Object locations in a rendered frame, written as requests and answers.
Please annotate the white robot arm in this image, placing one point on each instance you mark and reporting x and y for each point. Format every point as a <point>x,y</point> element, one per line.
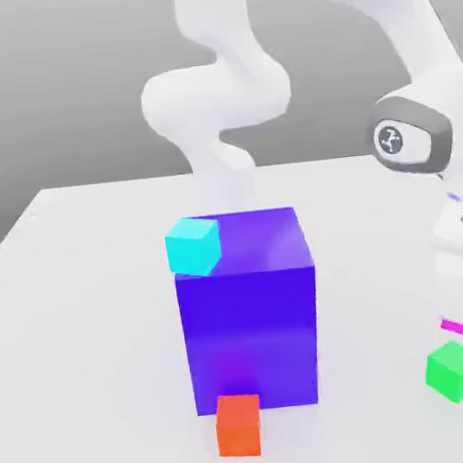
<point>217,92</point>

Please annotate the small green cube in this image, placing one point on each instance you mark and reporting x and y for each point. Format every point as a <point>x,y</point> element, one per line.
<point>451,373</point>

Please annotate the large blue box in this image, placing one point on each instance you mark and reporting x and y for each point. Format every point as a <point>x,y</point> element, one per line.
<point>250,334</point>

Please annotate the small red cube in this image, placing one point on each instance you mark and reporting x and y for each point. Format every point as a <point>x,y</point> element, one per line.
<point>238,428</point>

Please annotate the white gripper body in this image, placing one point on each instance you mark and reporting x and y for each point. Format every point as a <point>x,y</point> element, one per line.
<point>455,234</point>

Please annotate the small cyan cube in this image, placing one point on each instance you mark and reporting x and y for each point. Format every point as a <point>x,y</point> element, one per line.
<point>191,249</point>

